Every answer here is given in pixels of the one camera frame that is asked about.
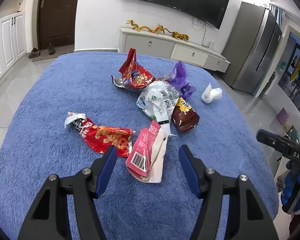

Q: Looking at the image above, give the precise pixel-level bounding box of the brown snack packet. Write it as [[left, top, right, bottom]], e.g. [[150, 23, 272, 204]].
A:
[[171, 97, 200, 133]]

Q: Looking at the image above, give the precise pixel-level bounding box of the red gold-print snack wrapper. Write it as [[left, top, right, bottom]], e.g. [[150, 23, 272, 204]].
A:
[[64, 112, 137, 158]]

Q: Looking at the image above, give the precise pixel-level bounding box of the red blue-print chip bag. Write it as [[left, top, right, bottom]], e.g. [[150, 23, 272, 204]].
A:
[[111, 48, 156, 90]]

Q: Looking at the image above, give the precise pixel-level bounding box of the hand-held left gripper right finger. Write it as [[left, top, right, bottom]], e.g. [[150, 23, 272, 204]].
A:
[[179, 144, 279, 240]]

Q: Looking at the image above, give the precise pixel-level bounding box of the glass balcony door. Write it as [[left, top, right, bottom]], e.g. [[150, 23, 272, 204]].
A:
[[277, 31, 300, 110]]

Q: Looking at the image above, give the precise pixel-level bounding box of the silver white foil wrapper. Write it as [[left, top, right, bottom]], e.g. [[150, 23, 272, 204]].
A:
[[136, 80, 181, 131]]

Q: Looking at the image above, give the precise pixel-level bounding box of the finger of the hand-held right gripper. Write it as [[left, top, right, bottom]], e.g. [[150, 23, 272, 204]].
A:
[[256, 129, 300, 161]]

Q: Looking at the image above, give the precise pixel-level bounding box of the gold dragon figurine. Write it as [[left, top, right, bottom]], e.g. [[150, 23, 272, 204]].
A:
[[126, 19, 171, 35]]

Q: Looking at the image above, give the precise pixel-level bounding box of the white television cabinet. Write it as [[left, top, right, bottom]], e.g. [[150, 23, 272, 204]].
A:
[[117, 27, 231, 73]]

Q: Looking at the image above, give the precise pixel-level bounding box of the blue fluffy blanket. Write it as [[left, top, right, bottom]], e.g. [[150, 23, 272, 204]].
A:
[[0, 52, 280, 240]]

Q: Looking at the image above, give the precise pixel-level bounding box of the pink paper packet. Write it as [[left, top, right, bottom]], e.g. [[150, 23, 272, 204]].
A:
[[125, 120, 178, 183]]

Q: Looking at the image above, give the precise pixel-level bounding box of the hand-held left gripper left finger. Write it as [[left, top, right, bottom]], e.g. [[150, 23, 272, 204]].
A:
[[17, 145, 118, 240]]

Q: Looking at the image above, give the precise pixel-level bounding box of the brown doormat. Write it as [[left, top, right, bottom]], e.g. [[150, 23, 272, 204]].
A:
[[31, 50, 66, 62]]

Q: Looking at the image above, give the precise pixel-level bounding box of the black television cable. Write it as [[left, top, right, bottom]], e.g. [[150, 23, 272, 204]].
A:
[[192, 17, 207, 47]]

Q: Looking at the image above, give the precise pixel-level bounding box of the grey refrigerator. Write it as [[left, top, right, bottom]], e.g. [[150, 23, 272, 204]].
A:
[[221, 1, 283, 97]]

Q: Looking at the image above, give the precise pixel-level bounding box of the gold tiger figurine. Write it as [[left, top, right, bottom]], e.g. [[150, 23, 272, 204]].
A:
[[171, 31, 190, 42]]

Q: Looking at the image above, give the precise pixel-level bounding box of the white crumpled tissue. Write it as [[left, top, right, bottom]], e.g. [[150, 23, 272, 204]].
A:
[[201, 82, 223, 104]]

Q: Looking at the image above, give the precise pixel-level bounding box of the brown entrance door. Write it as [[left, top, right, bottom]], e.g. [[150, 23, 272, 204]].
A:
[[37, 0, 82, 52]]

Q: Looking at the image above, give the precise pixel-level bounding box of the person's right hand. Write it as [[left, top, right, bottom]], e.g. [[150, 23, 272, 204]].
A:
[[280, 159, 300, 214]]

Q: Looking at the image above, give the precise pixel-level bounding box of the purple box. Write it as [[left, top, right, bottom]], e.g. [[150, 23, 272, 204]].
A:
[[277, 107, 289, 124]]

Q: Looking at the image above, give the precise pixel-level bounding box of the purple plastic wrapper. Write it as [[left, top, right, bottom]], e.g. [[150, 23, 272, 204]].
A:
[[168, 60, 197, 101]]

